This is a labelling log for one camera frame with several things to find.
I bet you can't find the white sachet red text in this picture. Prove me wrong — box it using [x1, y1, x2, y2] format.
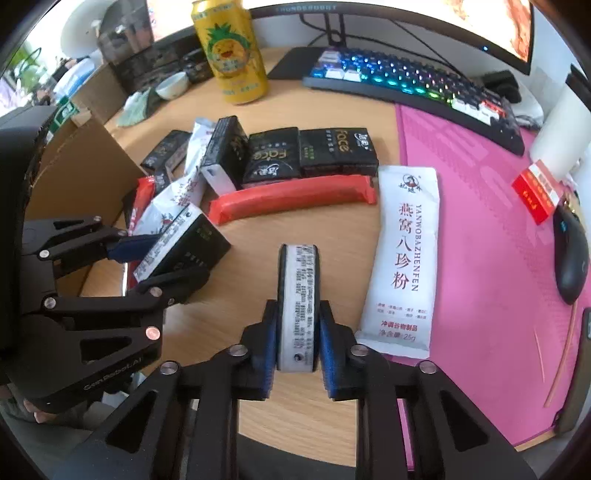
[356, 166, 440, 360]

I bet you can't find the black tissue pack white side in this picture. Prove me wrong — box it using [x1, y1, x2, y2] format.
[276, 244, 320, 373]

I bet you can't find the person's hand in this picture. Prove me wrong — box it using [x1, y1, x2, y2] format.
[23, 399, 67, 425]

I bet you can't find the brown cardboard box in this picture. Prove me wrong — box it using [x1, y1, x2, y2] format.
[25, 64, 144, 225]

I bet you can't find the silver white sachet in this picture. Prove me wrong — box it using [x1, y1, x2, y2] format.
[134, 117, 215, 235]

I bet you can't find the smartphone dark case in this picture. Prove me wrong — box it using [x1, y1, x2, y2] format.
[555, 308, 591, 435]

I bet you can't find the green cloth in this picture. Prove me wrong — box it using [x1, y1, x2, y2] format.
[116, 88, 163, 128]

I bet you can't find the upright black tissue pack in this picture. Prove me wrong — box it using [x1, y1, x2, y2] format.
[199, 116, 249, 196]

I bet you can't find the pink desk mat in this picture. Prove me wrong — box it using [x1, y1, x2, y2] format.
[382, 103, 591, 480]

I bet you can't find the white tea cup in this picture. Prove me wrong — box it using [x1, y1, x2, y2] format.
[155, 72, 189, 101]

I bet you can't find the black Face tissue pack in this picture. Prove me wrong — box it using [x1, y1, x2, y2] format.
[242, 127, 303, 188]
[300, 127, 379, 177]

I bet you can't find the black jar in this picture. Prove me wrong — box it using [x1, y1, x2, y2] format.
[181, 48, 213, 84]

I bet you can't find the black drawer organizer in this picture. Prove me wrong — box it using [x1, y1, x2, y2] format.
[98, 21, 182, 95]

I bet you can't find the black computer mouse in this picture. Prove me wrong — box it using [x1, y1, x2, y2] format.
[553, 204, 589, 305]

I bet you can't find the long red snack bar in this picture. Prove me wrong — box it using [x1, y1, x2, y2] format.
[208, 175, 378, 225]

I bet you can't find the yellow pineapple drink can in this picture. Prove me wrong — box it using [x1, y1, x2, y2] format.
[191, 0, 269, 105]

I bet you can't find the black monitor stand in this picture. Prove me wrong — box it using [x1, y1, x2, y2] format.
[267, 14, 346, 81]

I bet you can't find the red cigarette pack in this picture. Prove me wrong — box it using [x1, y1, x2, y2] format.
[512, 160, 564, 225]

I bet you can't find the white tumbler black lid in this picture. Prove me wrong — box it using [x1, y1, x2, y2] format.
[529, 65, 591, 181]

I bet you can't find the RGB backlit keyboard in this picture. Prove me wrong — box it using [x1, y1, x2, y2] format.
[303, 48, 525, 156]

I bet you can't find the curved monitor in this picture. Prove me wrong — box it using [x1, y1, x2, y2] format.
[147, 0, 537, 76]

